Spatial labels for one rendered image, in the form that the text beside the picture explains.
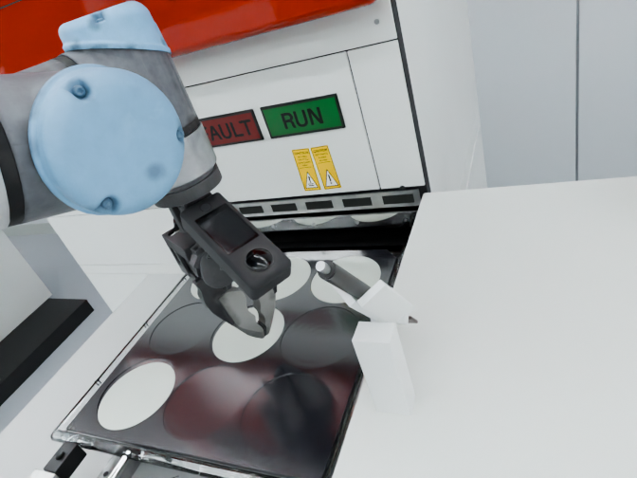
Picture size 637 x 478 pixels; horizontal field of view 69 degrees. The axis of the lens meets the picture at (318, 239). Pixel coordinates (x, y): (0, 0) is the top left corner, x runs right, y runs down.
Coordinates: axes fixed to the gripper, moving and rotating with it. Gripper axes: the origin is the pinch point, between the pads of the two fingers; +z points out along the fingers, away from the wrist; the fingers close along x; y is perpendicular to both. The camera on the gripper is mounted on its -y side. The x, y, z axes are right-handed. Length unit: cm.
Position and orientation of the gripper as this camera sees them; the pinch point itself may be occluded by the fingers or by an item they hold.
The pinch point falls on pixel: (263, 330)
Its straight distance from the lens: 55.8
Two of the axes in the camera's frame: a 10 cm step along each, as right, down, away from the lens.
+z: 2.8, 8.1, 5.2
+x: -7.3, 5.3, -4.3
